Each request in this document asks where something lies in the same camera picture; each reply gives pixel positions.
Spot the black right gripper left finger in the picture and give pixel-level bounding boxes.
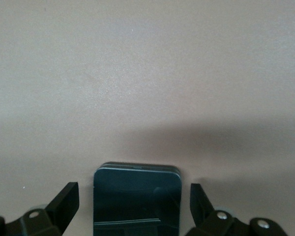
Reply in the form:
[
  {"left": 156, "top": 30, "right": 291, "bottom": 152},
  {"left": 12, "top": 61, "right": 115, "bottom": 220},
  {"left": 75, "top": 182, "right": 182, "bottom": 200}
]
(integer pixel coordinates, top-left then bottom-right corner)
[{"left": 0, "top": 181, "right": 80, "bottom": 236}]

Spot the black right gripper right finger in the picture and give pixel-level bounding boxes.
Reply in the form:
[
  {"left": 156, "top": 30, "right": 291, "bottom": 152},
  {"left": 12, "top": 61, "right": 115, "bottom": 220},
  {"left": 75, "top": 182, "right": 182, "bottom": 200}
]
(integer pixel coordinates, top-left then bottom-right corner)
[{"left": 184, "top": 183, "right": 290, "bottom": 236}]

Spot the black phone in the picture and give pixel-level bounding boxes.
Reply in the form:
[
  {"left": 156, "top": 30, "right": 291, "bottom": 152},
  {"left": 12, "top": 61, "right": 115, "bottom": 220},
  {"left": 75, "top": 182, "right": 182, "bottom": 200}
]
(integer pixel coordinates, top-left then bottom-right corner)
[{"left": 92, "top": 161, "right": 182, "bottom": 236}]

